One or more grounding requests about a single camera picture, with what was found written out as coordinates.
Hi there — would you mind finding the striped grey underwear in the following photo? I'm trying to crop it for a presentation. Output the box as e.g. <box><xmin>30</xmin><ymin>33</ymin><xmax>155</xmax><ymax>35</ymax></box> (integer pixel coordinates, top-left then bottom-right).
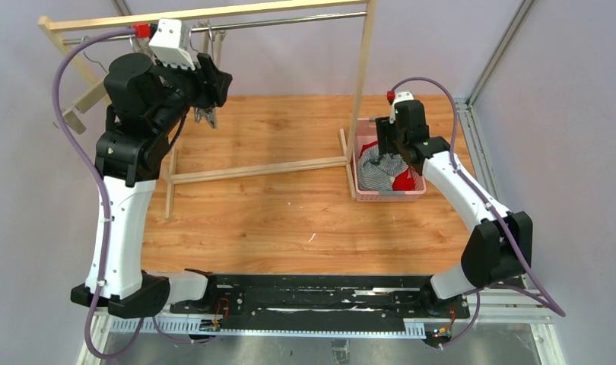
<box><xmin>357</xmin><ymin>144</ymin><xmax>411</xmax><ymax>192</ymax></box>

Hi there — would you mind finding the red underwear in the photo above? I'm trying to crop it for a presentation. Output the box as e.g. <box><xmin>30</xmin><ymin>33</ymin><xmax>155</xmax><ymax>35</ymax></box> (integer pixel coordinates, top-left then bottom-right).
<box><xmin>359</xmin><ymin>141</ymin><xmax>418</xmax><ymax>192</ymax></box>

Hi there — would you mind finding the beige clip hanger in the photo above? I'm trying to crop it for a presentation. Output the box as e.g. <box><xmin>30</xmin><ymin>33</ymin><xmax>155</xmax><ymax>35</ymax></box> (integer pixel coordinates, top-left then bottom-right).
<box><xmin>189</xmin><ymin>21</ymin><xmax>230</xmax><ymax>129</ymax></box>
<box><xmin>129</xmin><ymin>35</ymin><xmax>154</xmax><ymax>58</ymax></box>
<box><xmin>40</xmin><ymin>24</ymin><xmax>110</xmax><ymax>135</ymax></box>

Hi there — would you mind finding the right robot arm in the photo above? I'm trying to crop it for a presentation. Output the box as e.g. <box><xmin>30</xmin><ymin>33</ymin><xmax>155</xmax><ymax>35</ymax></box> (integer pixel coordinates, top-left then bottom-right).
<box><xmin>375</xmin><ymin>92</ymin><xmax>533</xmax><ymax>300</ymax></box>

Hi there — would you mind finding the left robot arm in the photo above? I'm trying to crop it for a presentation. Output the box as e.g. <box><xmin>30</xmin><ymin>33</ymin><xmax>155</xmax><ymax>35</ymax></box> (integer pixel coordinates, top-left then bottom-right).
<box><xmin>70</xmin><ymin>53</ymin><xmax>232</xmax><ymax>319</ymax></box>

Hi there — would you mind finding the empty beige clip hanger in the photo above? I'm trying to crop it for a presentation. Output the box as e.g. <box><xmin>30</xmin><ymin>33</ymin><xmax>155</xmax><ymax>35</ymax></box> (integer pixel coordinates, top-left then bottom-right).
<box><xmin>40</xmin><ymin>24</ymin><xmax>110</xmax><ymax>135</ymax></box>

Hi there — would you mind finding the pink plastic basket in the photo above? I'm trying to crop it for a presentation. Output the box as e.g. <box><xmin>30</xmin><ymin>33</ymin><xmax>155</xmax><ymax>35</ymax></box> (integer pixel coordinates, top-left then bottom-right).
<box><xmin>347</xmin><ymin>118</ymin><xmax>427</xmax><ymax>202</ymax></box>

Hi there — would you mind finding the wooden clothes rack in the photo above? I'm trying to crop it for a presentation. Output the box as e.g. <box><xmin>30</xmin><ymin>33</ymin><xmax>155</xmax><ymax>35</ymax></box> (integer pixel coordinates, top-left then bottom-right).
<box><xmin>37</xmin><ymin>1</ymin><xmax>376</xmax><ymax>220</ymax></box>

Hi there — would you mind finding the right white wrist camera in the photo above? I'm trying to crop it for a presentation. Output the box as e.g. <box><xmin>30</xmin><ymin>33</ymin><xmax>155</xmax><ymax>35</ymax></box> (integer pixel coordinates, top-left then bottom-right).
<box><xmin>389</xmin><ymin>90</ymin><xmax>415</xmax><ymax>124</ymax></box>

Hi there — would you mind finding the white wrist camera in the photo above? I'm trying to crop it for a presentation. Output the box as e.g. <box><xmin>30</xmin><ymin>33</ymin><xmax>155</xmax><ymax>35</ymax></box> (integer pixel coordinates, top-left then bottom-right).
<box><xmin>389</xmin><ymin>90</ymin><xmax>415</xmax><ymax>124</ymax></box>
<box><xmin>148</xmin><ymin>18</ymin><xmax>196</xmax><ymax>71</ymax></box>

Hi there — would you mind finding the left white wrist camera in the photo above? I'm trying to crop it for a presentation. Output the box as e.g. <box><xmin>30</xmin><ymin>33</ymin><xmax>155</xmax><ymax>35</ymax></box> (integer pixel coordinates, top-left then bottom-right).
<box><xmin>148</xmin><ymin>18</ymin><xmax>196</xmax><ymax>71</ymax></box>

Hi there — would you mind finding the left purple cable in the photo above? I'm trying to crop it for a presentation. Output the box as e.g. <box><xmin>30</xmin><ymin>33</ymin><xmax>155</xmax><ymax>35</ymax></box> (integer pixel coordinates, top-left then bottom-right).
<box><xmin>52</xmin><ymin>23</ymin><xmax>218</xmax><ymax>360</ymax></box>

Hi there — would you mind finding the purple cable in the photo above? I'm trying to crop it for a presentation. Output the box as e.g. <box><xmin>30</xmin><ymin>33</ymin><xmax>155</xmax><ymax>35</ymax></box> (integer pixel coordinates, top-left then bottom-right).
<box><xmin>52</xmin><ymin>23</ymin><xmax>218</xmax><ymax>360</ymax></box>
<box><xmin>386</xmin><ymin>76</ymin><xmax>567</xmax><ymax>351</ymax></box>

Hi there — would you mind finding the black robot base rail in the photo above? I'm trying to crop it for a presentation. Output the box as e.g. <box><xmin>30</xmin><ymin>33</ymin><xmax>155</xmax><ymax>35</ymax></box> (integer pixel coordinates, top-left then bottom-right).
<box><xmin>94</xmin><ymin>272</ymin><xmax>551</xmax><ymax>339</ymax></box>

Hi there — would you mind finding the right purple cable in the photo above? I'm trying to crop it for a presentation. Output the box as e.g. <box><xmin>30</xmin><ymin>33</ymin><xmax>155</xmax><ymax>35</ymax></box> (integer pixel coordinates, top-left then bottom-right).
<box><xmin>386</xmin><ymin>76</ymin><xmax>567</xmax><ymax>351</ymax></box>

